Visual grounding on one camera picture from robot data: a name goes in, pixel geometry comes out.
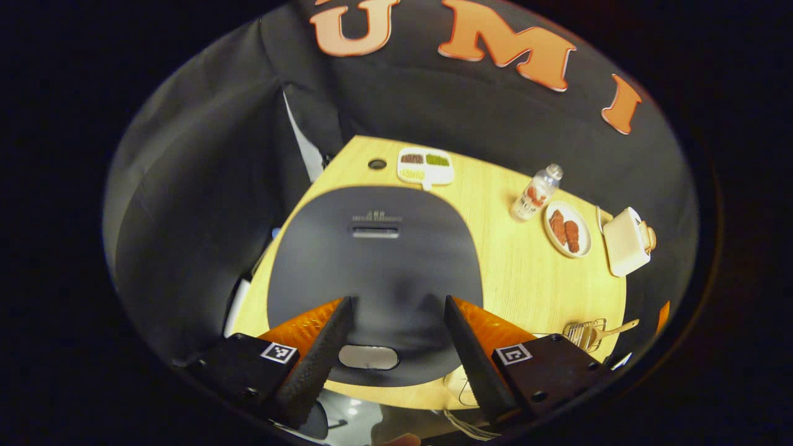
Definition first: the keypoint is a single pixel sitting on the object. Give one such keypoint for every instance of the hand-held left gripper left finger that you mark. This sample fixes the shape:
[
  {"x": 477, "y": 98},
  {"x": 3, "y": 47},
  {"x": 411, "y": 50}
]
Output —
[{"x": 319, "y": 365}]

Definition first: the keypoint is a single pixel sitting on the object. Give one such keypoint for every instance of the black rice cooker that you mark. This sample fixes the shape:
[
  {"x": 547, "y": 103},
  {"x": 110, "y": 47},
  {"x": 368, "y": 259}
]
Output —
[{"x": 372, "y": 272}]

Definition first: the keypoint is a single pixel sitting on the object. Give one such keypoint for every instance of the wooden spoon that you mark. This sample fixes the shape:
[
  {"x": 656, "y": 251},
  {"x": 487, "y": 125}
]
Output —
[{"x": 619, "y": 329}]

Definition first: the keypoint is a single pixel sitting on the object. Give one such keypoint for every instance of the white divided grain dish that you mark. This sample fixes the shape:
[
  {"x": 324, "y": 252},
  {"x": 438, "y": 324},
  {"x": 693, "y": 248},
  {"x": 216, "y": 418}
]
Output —
[{"x": 427, "y": 176}]

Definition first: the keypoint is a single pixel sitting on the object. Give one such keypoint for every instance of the white toaster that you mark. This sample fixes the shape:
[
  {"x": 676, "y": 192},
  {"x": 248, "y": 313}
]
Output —
[{"x": 622, "y": 244}]

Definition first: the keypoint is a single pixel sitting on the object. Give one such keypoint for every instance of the black backdrop cloth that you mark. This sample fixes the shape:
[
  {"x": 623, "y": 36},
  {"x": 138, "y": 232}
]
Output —
[{"x": 186, "y": 217}]

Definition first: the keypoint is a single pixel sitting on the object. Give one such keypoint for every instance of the clear plastic drink bottle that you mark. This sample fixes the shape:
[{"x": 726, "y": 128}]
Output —
[{"x": 533, "y": 195}]

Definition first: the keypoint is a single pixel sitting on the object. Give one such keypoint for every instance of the toast bread slice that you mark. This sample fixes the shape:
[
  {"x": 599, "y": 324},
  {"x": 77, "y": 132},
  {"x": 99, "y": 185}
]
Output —
[{"x": 649, "y": 236}]

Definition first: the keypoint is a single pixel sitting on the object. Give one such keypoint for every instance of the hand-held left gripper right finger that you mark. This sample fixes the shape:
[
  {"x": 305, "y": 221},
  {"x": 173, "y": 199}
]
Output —
[{"x": 474, "y": 359}]

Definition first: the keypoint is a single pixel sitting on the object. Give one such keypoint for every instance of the red meat piece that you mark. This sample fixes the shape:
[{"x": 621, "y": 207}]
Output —
[
  {"x": 557, "y": 227},
  {"x": 572, "y": 236}
]

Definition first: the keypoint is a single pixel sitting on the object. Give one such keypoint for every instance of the white round plate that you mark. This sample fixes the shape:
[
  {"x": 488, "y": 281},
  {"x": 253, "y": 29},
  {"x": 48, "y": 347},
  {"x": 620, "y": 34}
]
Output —
[{"x": 585, "y": 244}]

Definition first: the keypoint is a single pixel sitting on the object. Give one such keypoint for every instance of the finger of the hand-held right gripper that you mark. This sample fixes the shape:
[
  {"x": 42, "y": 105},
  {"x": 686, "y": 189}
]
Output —
[{"x": 663, "y": 319}]

